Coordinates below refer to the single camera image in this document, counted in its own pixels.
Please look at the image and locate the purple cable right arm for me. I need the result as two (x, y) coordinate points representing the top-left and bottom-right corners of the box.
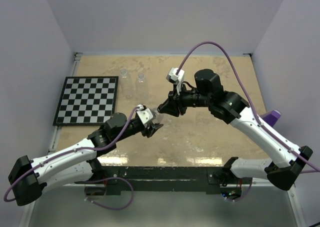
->
(176, 41), (320, 174)

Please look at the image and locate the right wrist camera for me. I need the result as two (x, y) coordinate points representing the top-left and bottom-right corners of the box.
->
(166, 67), (185, 95)

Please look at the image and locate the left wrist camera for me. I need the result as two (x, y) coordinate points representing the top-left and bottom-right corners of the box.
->
(135, 104), (154, 124)

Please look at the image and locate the small clear plastic bottle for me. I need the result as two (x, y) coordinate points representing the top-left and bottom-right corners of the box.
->
(151, 108), (164, 124)

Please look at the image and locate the aluminium rail left edge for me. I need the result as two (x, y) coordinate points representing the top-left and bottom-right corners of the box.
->
(45, 53), (82, 160)

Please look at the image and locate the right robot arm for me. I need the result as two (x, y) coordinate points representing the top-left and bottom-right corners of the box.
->
(158, 68), (313, 191)

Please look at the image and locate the black white checkerboard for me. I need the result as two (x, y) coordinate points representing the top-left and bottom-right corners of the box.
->
(61, 76), (119, 127)

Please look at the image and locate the purple object table edge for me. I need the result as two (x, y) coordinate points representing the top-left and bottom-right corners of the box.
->
(259, 109), (282, 128)

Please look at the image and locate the clear bottle back left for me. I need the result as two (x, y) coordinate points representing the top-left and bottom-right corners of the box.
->
(119, 69), (134, 99)

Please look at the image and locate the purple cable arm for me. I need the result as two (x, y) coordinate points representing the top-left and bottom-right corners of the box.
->
(176, 41), (320, 174)
(3, 105), (141, 203)

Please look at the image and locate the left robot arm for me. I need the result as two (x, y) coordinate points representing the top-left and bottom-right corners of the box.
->
(3, 109), (164, 206)

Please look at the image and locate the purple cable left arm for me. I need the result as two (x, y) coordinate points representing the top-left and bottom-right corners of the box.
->
(3, 105), (141, 203)

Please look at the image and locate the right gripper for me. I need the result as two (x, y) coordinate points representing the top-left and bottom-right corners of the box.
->
(160, 82), (211, 117)

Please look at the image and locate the clear bottle back right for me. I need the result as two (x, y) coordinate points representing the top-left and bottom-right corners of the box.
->
(135, 73), (149, 103)

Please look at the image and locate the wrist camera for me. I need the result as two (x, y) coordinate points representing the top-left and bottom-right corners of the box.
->
(166, 67), (185, 95)
(135, 104), (154, 124)

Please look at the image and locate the purple cable loop front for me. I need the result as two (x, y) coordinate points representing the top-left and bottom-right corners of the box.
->
(84, 174), (136, 210)

